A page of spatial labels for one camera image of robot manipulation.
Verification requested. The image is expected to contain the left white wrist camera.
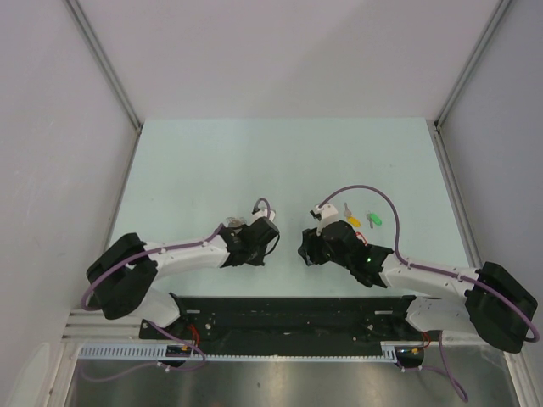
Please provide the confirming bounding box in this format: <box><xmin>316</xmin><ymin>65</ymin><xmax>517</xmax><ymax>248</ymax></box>
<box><xmin>251</xmin><ymin>208</ymin><xmax>277</xmax><ymax>222</ymax></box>

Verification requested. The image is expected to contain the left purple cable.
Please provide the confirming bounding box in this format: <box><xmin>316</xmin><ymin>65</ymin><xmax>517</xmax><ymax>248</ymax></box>
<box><xmin>80</xmin><ymin>198</ymin><xmax>272</xmax><ymax>382</ymax></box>

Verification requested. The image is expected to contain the aluminium frame post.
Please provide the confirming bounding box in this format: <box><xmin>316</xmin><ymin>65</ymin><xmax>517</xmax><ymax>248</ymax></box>
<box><xmin>434</xmin><ymin>0</ymin><xmax>514</xmax><ymax>128</ymax></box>
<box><xmin>63</xmin><ymin>0</ymin><xmax>143</xmax><ymax>131</ymax></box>

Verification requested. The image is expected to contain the silver red keyring holder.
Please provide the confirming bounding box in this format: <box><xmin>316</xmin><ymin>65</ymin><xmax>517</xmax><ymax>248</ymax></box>
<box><xmin>226</xmin><ymin>217</ymin><xmax>248</xmax><ymax>229</ymax></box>

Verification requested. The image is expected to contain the key with green tag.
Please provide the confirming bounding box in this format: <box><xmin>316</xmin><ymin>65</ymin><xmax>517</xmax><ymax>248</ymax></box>
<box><xmin>366</xmin><ymin>212</ymin><xmax>382</xmax><ymax>228</ymax></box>

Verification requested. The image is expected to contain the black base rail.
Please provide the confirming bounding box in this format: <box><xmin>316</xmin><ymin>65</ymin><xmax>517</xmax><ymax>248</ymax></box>
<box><xmin>139</xmin><ymin>296</ymin><xmax>442</xmax><ymax>357</ymax></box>

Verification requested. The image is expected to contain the left aluminium frame post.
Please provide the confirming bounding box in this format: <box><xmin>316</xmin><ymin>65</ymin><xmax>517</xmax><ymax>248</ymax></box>
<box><xmin>63</xmin><ymin>0</ymin><xmax>143</xmax><ymax>131</ymax></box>

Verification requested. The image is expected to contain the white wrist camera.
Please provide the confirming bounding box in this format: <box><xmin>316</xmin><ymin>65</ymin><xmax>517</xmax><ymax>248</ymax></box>
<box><xmin>251</xmin><ymin>208</ymin><xmax>277</xmax><ymax>222</ymax></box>
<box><xmin>310</xmin><ymin>203</ymin><xmax>340</xmax><ymax>235</ymax></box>

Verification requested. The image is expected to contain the right aluminium frame post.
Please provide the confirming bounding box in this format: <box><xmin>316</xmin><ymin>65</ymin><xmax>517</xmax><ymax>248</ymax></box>
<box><xmin>434</xmin><ymin>0</ymin><xmax>514</xmax><ymax>128</ymax></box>

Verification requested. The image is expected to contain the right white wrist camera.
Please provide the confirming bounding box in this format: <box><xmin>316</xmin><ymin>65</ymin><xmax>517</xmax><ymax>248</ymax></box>
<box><xmin>310</xmin><ymin>203</ymin><xmax>340</xmax><ymax>235</ymax></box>

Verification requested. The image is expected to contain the key with red tag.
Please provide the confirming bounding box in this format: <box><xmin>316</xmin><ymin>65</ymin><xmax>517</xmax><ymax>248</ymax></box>
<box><xmin>355</xmin><ymin>231</ymin><xmax>367</xmax><ymax>245</ymax></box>

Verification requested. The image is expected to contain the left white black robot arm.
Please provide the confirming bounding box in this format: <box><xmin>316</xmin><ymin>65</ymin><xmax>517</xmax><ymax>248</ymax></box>
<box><xmin>81</xmin><ymin>215</ymin><xmax>280</xmax><ymax>339</ymax></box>

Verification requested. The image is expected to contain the key with yellow tag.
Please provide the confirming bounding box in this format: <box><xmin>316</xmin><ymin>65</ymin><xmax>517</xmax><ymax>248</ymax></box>
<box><xmin>344</xmin><ymin>203</ymin><xmax>361</xmax><ymax>227</ymax></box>

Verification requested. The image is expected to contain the white slotted cable duct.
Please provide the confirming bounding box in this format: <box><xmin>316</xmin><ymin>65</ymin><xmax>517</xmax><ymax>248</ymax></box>
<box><xmin>78</xmin><ymin>342</ymin><xmax>425</xmax><ymax>364</ymax></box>

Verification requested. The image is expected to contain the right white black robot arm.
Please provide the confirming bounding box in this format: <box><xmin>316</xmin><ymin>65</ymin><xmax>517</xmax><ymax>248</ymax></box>
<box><xmin>298</xmin><ymin>220</ymin><xmax>539</xmax><ymax>354</ymax></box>

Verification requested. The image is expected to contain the aluminium extrusion crossbar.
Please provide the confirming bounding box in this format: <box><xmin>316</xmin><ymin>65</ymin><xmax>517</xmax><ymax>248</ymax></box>
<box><xmin>63</xmin><ymin>309</ymin><xmax>523</xmax><ymax>344</ymax></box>

